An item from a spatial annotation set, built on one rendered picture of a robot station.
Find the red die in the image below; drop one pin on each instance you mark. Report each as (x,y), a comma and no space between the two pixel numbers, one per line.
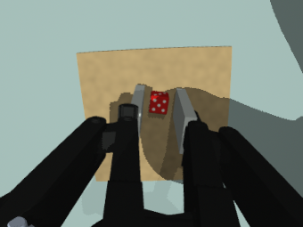
(159,102)

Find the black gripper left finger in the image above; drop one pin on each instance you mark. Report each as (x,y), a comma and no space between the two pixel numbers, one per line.
(45,197)

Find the tan mat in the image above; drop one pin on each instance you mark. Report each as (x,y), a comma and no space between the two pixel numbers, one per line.
(108,79)

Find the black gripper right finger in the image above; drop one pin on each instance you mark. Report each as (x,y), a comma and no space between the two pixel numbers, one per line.
(263,196)

